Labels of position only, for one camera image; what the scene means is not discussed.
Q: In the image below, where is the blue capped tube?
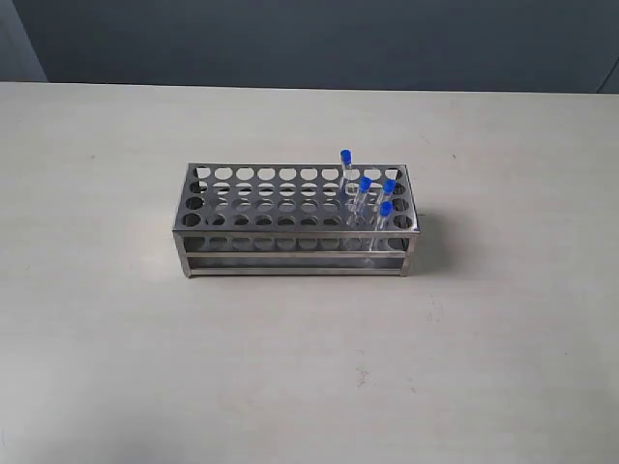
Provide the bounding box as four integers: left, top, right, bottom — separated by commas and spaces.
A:
346, 176, 371, 228
373, 179, 397, 212
339, 149, 353, 195
368, 200, 394, 251

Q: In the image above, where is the blue capped tube front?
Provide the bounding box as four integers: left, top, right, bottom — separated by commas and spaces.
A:
368, 200, 394, 251

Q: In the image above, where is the blue capped tube back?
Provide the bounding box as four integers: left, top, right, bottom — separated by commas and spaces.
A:
339, 149, 353, 195

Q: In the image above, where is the stainless steel test tube rack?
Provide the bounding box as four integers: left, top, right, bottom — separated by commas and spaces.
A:
172, 163, 421, 277

